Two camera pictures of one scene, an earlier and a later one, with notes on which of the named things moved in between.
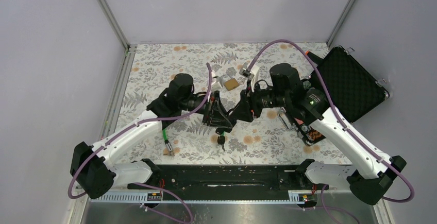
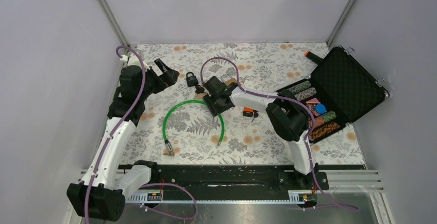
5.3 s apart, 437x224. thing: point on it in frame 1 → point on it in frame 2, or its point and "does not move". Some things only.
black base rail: [229, 177] does not move
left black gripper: [213, 107] → [169, 78]
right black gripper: [242, 111] → [215, 110]
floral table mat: [185, 139] does not move
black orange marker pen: [314, 57] does not move
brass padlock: [231, 84] does not move
